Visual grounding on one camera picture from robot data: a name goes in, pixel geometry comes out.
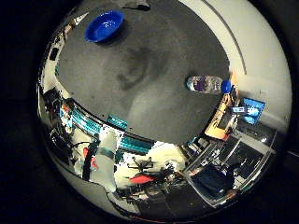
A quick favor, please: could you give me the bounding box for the clear plastic bottle blue cap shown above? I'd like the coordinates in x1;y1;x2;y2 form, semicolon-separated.
185;75;235;95

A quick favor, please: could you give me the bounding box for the small teal box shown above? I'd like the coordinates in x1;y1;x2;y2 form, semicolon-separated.
107;114;129;131

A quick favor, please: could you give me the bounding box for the teal storage bin rack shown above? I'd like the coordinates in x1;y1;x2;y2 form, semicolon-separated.
71;108;103;136

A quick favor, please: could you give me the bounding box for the red object on white bench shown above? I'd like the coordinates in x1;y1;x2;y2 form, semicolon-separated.
129;174;155;185

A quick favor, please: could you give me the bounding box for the orange wooden desk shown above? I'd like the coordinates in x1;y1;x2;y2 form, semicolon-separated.
204;93;235;141

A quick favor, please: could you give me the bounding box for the black office chair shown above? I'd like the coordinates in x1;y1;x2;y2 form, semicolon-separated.
192;166;234;201

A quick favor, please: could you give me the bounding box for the blue plastic bowl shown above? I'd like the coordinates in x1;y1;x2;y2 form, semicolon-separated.
84;10;125;44

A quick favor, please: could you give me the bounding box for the computer monitor with blue screen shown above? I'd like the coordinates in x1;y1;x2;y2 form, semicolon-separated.
242;97;266;126

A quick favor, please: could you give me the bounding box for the black drone frame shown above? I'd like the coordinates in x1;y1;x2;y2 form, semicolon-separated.
127;156;157;173

